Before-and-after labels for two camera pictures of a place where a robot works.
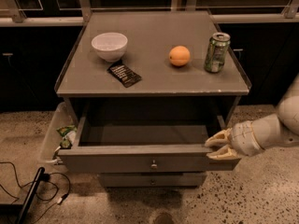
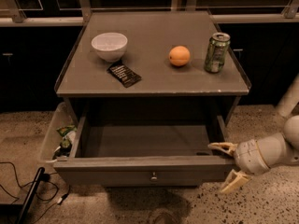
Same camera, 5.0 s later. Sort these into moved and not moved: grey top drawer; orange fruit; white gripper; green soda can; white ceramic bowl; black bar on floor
Moved: white gripper; grey top drawer
Not moved: orange fruit; black bar on floor; green soda can; white ceramic bowl
